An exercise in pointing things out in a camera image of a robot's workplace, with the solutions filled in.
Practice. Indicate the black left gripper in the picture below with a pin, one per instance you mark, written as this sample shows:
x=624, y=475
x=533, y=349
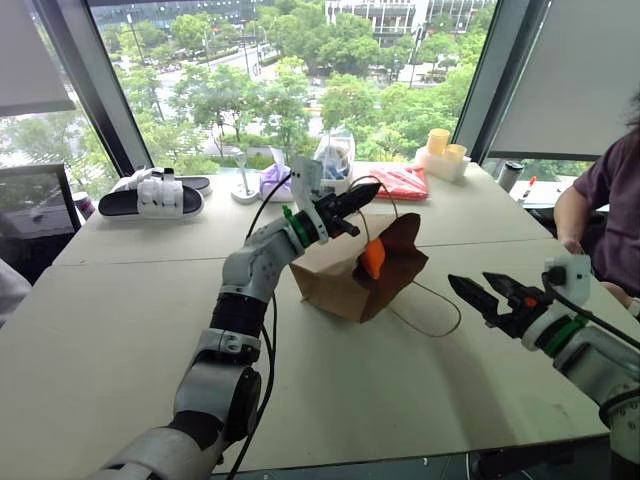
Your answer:
x=332, y=212

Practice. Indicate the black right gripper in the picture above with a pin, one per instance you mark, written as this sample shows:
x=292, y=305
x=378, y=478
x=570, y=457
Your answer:
x=522, y=312

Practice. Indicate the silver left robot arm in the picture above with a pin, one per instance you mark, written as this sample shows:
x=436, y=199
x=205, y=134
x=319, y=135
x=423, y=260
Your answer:
x=250, y=265

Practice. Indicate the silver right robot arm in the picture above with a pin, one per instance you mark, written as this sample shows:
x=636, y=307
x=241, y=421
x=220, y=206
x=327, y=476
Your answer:
x=590, y=355

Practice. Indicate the orange plush toy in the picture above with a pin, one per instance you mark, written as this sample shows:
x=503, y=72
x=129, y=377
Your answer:
x=373, y=257

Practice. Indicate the clear plastic bag with items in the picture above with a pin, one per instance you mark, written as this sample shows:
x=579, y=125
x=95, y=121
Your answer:
x=336, y=157

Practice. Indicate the brown paper bag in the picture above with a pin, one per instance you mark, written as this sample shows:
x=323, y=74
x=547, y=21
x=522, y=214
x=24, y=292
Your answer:
x=330, y=282

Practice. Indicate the purple plastic bag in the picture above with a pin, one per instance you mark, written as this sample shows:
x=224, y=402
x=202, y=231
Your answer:
x=274, y=181

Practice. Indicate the bystander bare hand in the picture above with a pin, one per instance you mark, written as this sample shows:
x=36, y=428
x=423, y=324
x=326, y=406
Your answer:
x=573, y=246

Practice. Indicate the red plastic package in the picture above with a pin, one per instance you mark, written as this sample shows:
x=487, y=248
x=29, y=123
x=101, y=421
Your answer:
x=402, y=182

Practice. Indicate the white plastic container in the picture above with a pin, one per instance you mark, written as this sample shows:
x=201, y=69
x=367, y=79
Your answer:
x=445, y=167

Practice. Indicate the tall yellow cup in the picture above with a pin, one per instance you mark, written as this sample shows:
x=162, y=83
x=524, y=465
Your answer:
x=438, y=141

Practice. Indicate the red marker pen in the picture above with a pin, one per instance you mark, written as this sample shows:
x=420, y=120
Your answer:
x=526, y=189

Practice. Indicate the white stand with round base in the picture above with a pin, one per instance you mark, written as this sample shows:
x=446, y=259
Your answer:
x=245, y=192

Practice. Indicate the short yellow cup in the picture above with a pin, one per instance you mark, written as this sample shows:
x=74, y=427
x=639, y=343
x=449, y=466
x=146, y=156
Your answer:
x=456, y=152

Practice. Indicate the grey tumbler with black lid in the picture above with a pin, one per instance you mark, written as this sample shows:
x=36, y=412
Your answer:
x=510, y=176

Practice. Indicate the person in purple shirt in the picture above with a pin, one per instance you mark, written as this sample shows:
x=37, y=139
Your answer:
x=620, y=200

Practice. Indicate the dark window pillar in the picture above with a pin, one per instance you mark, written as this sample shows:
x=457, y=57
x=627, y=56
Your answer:
x=500, y=80
x=95, y=85

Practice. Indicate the grey roller blind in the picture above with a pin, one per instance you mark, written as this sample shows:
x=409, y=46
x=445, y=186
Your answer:
x=575, y=80
x=30, y=55

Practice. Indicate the white pink cup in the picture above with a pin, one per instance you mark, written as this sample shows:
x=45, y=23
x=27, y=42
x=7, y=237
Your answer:
x=84, y=206

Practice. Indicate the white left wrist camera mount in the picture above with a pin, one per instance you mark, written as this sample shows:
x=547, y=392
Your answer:
x=304, y=186

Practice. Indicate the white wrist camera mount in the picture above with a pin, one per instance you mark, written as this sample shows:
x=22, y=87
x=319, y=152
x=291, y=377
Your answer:
x=304, y=186
x=575, y=280

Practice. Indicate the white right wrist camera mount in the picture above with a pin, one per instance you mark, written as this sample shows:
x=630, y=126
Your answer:
x=575, y=280

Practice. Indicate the black monitor frame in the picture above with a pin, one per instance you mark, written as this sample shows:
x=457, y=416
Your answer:
x=35, y=200

